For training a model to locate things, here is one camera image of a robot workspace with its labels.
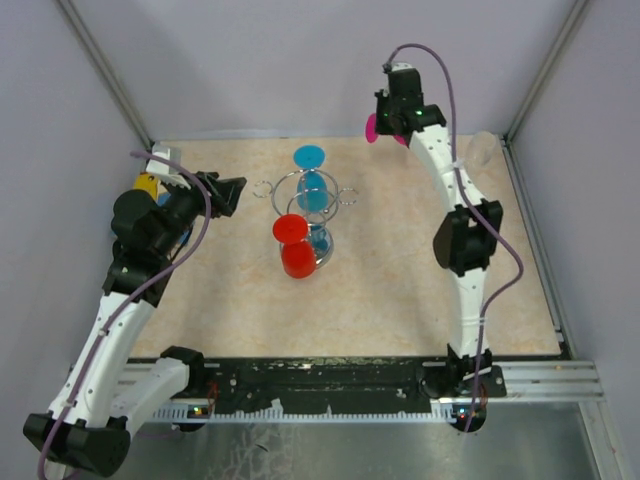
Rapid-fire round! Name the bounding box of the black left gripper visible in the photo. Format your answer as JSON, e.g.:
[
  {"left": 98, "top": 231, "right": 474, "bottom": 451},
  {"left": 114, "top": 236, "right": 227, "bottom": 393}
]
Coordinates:
[{"left": 153, "top": 169, "right": 246, "bottom": 256}]

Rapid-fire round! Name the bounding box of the pink wine glass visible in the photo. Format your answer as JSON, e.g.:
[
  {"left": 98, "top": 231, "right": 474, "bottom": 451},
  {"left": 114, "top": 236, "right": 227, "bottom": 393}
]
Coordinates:
[{"left": 366, "top": 112, "right": 409, "bottom": 148}]

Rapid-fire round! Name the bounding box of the blue wine glass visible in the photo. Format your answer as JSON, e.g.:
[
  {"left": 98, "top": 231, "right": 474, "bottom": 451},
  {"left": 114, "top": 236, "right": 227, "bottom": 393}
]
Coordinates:
[{"left": 293, "top": 145, "right": 329, "bottom": 213}]

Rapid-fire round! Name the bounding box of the clear wine glass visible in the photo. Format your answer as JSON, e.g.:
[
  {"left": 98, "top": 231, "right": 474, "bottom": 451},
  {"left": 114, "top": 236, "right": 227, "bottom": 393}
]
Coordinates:
[{"left": 465, "top": 131, "right": 499, "bottom": 168}]

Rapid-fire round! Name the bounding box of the red wine glass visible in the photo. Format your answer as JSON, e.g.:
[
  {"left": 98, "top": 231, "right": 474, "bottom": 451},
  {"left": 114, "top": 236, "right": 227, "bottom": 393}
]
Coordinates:
[{"left": 272, "top": 214, "right": 316, "bottom": 279}]

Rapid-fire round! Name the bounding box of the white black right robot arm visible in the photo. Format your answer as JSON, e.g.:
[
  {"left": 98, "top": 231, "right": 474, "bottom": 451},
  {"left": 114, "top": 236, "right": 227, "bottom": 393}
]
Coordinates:
[{"left": 373, "top": 63, "right": 503, "bottom": 397}]

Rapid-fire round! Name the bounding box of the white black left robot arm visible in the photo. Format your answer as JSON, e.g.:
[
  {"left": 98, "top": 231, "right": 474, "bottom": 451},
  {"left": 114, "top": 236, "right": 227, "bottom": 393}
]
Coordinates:
[{"left": 23, "top": 172, "right": 247, "bottom": 478}]

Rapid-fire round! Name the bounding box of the chrome wine glass rack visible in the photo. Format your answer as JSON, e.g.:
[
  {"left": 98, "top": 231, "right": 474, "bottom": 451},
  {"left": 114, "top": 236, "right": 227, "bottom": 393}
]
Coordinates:
[{"left": 252, "top": 169, "right": 359, "bottom": 268}]

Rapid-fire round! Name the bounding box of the blue cloth with duck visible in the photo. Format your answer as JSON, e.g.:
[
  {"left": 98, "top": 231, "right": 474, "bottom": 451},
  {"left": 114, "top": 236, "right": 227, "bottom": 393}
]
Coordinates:
[{"left": 133, "top": 173, "right": 193, "bottom": 247}]

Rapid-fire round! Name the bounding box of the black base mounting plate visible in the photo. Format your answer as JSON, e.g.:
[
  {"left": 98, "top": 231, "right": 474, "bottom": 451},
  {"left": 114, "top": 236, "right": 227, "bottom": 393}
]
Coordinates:
[{"left": 149, "top": 355, "right": 507, "bottom": 415}]

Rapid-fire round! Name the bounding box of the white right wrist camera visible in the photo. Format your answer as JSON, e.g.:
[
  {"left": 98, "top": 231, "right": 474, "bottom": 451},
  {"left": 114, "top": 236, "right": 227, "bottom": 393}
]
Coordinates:
[{"left": 383, "top": 61, "right": 414, "bottom": 75}]

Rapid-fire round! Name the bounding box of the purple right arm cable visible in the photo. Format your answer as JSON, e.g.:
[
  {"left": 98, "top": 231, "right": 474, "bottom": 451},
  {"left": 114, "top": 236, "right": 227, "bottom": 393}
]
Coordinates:
[{"left": 382, "top": 43, "right": 524, "bottom": 434}]

